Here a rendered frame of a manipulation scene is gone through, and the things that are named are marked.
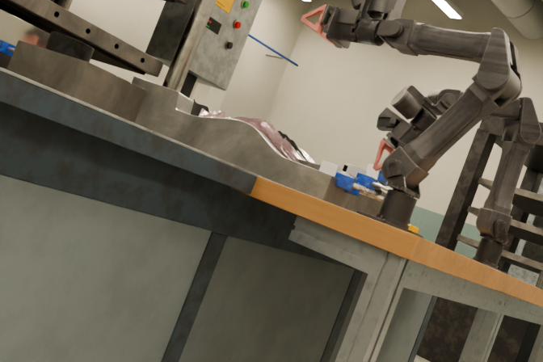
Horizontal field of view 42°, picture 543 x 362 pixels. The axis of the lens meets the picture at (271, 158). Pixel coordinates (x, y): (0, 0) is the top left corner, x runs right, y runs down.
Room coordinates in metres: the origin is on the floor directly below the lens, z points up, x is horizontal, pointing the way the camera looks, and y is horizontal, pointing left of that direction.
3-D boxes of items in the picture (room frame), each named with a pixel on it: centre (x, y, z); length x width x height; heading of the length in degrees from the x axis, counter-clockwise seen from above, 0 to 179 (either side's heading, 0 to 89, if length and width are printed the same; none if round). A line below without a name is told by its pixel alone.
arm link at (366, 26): (1.57, -0.11, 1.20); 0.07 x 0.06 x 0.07; 53
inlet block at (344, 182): (1.49, -0.17, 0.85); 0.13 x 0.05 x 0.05; 73
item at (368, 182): (1.75, -0.25, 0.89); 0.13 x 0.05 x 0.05; 56
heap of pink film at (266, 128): (1.62, 0.07, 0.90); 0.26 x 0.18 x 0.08; 73
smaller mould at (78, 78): (1.28, 0.38, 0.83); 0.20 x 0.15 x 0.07; 55
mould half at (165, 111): (1.61, 0.07, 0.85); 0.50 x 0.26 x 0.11; 73
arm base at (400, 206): (1.44, -0.28, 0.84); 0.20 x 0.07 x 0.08; 142
